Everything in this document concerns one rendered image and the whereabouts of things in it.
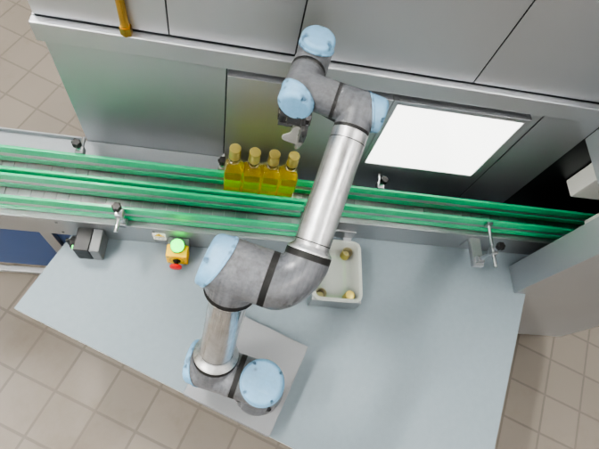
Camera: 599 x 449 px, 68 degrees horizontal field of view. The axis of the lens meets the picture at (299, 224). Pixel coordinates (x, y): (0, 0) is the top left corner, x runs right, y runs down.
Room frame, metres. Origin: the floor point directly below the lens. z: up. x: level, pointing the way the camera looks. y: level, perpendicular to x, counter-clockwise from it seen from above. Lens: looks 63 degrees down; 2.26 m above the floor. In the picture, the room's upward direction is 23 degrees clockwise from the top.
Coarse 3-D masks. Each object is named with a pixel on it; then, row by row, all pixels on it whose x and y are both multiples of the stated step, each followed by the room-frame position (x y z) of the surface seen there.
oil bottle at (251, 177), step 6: (246, 162) 0.71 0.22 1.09; (246, 168) 0.69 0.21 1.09; (252, 168) 0.70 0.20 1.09; (258, 168) 0.71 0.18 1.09; (246, 174) 0.68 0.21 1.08; (252, 174) 0.69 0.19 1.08; (258, 174) 0.70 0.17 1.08; (246, 180) 0.68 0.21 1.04; (252, 180) 0.69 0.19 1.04; (258, 180) 0.70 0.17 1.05; (246, 186) 0.68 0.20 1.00; (252, 186) 0.69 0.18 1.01; (258, 186) 0.70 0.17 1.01; (252, 192) 0.69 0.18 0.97
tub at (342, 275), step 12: (336, 240) 0.71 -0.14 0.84; (336, 252) 0.70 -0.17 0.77; (360, 252) 0.71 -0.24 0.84; (336, 264) 0.66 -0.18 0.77; (348, 264) 0.68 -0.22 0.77; (360, 264) 0.66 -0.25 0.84; (336, 276) 0.61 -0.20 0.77; (348, 276) 0.63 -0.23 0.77; (360, 276) 0.62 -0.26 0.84; (324, 288) 0.56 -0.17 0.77; (336, 288) 0.57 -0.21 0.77; (348, 288) 0.59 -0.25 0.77; (360, 288) 0.58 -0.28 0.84; (324, 300) 0.49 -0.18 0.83; (336, 300) 0.50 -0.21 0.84; (348, 300) 0.52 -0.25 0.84
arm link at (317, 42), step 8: (304, 32) 0.74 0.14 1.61; (312, 32) 0.75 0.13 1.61; (320, 32) 0.76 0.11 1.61; (328, 32) 0.76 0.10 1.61; (304, 40) 0.72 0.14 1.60; (312, 40) 0.73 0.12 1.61; (320, 40) 0.73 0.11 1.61; (328, 40) 0.74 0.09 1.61; (304, 48) 0.71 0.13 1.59; (312, 48) 0.71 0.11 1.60; (320, 48) 0.72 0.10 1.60; (328, 48) 0.73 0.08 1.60; (296, 56) 0.70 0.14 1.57; (312, 56) 0.70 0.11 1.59; (320, 56) 0.72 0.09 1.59; (328, 56) 0.73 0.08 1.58; (328, 64) 0.73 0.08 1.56
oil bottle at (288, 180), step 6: (282, 168) 0.75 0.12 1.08; (282, 174) 0.73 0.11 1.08; (288, 174) 0.73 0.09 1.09; (294, 174) 0.74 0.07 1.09; (282, 180) 0.72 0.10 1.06; (288, 180) 0.73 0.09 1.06; (294, 180) 0.73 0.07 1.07; (282, 186) 0.72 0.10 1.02; (288, 186) 0.73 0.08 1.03; (294, 186) 0.74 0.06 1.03; (276, 192) 0.72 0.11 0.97; (282, 192) 0.73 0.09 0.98; (288, 192) 0.73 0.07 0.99
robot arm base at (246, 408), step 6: (282, 396) 0.16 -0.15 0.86; (240, 402) 0.10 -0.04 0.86; (276, 402) 0.13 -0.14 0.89; (240, 408) 0.08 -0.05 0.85; (246, 408) 0.09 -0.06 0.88; (252, 408) 0.09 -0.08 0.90; (258, 408) 0.10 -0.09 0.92; (264, 408) 0.10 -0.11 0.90; (270, 408) 0.12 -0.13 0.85; (252, 414) 0.08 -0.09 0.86; (258, 414) 0.09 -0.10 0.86; (264, 414) 0.09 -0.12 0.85
